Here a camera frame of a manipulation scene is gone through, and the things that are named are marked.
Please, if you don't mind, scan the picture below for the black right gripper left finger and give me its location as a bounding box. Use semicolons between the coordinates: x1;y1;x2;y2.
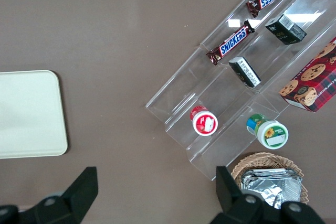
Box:
0;166;99;224

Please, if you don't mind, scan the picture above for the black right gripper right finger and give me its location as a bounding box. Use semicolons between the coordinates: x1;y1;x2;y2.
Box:
209;165;326;224

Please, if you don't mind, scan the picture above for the light wicker basket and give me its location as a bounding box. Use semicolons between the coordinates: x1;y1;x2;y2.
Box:
230;152;309;206

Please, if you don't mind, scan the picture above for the cream plastic tray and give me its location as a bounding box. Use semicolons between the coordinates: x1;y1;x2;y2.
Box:
0;70;68;159

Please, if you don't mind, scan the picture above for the aluminium foil container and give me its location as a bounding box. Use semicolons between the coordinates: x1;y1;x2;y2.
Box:
240;167;303;210

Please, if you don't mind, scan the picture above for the green lidded cup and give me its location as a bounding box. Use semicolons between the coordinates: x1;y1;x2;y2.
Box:
246;113;289;150

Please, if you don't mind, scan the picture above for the red lidded cup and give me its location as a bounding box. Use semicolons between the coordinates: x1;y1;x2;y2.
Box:
190;105;219;137

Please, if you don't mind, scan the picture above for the clear acrylic stepped stand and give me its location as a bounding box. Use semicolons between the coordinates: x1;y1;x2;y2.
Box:
145;0;336;182

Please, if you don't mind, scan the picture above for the small dark box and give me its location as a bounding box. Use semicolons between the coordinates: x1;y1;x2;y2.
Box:
264;13;308;46
228;56;262;89

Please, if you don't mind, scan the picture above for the red tartan cookie box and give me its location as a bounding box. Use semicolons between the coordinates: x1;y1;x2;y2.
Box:
278;37;336;113

